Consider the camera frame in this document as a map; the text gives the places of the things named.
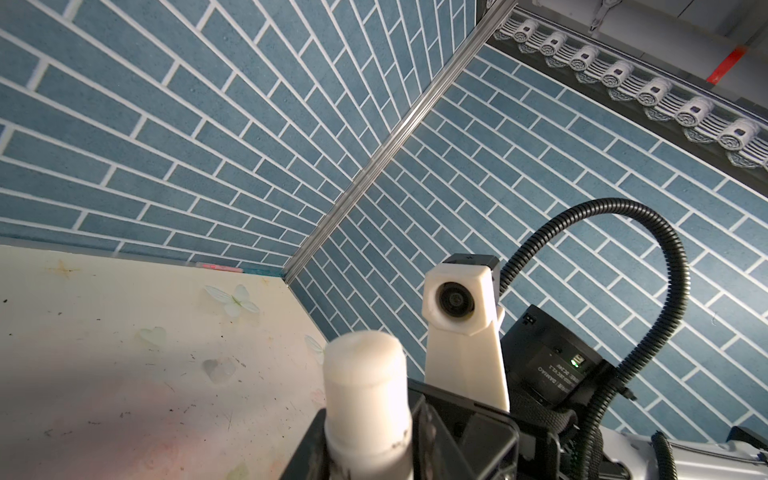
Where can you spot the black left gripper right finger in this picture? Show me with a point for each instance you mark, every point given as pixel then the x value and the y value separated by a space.
pixel 435 453

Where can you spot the white lace trim strip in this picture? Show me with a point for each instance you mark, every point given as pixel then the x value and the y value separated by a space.
pixel 704 117

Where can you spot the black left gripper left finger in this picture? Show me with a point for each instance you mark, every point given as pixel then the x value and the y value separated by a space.
pixel 310 461

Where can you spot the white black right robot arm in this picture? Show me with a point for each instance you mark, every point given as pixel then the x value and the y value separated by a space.
pixel 711 377

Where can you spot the grey ceiling pipe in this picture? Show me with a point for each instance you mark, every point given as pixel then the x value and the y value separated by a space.
pixel 723 43

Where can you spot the white glue stick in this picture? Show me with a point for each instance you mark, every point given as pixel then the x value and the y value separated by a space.
pixel 368 425

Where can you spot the translucent glue stick cap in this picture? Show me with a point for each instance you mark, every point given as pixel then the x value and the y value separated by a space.
pixel 219 370

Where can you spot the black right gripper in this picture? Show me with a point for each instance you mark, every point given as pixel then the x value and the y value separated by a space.
pixel 524 443

